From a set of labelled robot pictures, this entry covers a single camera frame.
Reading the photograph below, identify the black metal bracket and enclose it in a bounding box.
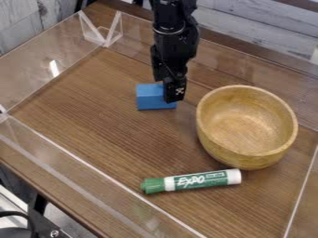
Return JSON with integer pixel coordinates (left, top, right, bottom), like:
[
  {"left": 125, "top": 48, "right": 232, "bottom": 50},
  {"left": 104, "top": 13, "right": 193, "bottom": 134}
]
[{"left": 28, "top": 194, "right": 72, "bottom": 238}]

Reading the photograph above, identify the black cable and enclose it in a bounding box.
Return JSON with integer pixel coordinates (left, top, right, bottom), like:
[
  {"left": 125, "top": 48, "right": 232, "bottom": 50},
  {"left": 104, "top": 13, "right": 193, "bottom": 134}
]
[{"left": 0, "top": 209, "right": 44, "bottom": 238}]

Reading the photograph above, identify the green Expo marker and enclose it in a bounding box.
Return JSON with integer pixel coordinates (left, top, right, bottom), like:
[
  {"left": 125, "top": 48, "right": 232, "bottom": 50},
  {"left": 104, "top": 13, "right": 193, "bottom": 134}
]
[{"left": 140, "top": 168, "right": 241, "bottom": 194}]

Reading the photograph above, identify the brown wooden bowl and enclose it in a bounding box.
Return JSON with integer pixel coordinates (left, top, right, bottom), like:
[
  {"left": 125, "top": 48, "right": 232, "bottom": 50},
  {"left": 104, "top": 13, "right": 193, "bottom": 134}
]
[{"left": 196, "top": 85, "right": 298, "bottom": 170}]

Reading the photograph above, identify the clear acrylic tray wall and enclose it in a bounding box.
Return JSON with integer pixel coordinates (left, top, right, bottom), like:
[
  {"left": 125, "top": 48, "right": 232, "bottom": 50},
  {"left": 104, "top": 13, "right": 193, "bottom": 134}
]
[{"left": 0, "top": 8, "right": 318, "bottom": 238}]

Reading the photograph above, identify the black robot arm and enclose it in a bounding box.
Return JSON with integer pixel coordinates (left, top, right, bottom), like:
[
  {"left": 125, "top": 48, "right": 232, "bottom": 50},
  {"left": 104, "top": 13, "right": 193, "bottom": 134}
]
[{"left": 149, "top": 0, "right": 200, "bottom": 103}]

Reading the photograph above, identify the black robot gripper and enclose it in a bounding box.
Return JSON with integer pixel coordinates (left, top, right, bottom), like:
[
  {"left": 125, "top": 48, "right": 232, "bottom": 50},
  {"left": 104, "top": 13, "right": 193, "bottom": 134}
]
[{"left": 149, "top": 26, "right": 200, "bottom": 103}]

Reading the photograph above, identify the blue foam block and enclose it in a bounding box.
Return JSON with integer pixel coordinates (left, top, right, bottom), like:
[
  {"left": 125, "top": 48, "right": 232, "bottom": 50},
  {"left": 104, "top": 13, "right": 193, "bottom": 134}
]
[{"left": 135, "top": 84, "right": 177, "bottom": 111}]

